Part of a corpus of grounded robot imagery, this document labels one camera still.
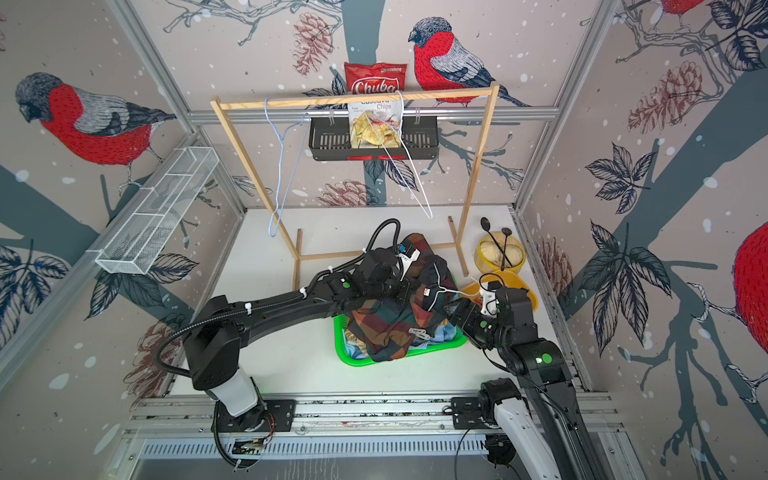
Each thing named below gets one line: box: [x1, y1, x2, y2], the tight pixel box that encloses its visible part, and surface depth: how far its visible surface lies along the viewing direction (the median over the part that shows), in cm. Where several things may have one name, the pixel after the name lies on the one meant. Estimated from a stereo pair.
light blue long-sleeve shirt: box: [409, 323, 457, 350], surface depth 84 cm
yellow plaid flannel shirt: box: [344, 329, 369, 358], surface depth 79 cm
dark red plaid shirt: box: [347, 233, 459, 362], surface depth 75 cm
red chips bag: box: [344, 62, 407, 149], surface depth 87 cm
